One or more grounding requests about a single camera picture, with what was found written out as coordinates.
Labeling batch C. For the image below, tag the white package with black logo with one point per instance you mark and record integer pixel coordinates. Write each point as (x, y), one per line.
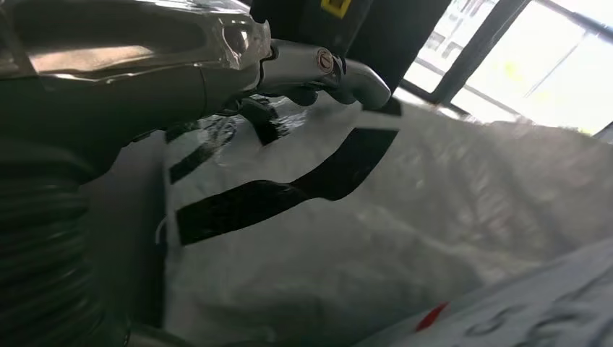
(364, 239)

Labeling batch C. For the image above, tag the black window frame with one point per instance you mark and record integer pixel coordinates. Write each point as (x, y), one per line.
(471, 52)

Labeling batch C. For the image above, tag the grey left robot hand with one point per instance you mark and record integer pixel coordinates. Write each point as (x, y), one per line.
(119, 72)

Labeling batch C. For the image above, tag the black yellow column label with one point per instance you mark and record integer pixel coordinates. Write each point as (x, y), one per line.
(336, 6)

